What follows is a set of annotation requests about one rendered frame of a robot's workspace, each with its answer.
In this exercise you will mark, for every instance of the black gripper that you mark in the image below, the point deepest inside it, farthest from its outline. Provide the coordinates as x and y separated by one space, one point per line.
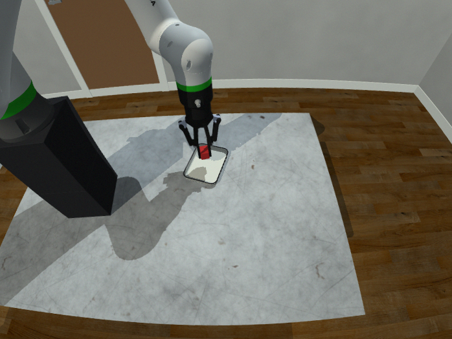
197 118

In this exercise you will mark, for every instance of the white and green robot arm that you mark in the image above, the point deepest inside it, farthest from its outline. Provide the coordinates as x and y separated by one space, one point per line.
189 51

